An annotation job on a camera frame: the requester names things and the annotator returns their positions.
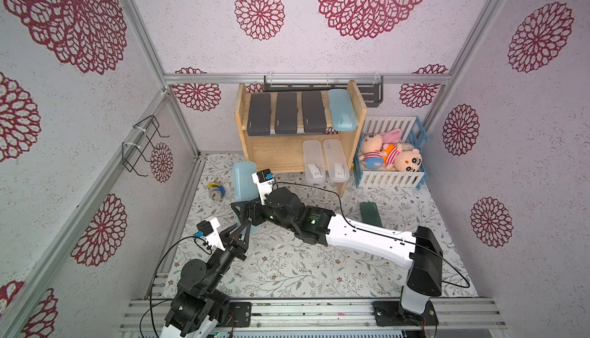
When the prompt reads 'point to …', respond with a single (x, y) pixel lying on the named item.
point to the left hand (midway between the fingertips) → (249, 223)
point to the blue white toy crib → (413, 132)
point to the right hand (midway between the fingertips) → (250, 196)
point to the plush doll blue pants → (372, 154)
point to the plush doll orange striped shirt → (402, 157)
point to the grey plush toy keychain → (216, 191)
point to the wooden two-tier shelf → (283, 153)
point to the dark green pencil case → (369, 213)
